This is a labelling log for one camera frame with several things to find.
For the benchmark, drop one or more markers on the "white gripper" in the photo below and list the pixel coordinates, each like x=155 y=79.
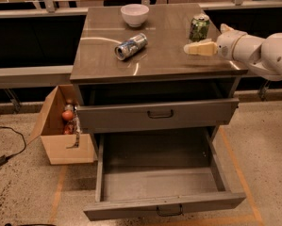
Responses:
x=225 y=45

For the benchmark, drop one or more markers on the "green soda can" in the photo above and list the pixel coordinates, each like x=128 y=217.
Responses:
x=199 y=27

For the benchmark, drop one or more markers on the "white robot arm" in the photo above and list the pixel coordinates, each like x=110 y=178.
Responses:
x=262 y=57

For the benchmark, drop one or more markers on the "upper grey drawer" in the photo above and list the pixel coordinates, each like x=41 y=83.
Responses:
x=143 y=117

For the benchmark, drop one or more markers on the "blue silver can lying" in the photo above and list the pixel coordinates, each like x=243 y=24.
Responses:
x=130 y=47

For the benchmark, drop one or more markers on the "grey drawer cabinet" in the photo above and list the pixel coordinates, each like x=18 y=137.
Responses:
x=161 y=72

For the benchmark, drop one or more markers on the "open middle grey drawer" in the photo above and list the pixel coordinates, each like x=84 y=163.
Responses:
x=160 y=173

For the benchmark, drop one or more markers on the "white bowl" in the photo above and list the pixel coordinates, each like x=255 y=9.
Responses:
x=135 y=14

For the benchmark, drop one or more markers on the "orange fruit in box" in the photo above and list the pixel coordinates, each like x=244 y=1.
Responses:
x=68 y=115

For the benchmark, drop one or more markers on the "snack bags in box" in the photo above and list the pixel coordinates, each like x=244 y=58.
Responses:
x=72 y=127

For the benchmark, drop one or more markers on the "cardboard box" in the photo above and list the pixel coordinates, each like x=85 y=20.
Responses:
x=49 y=127

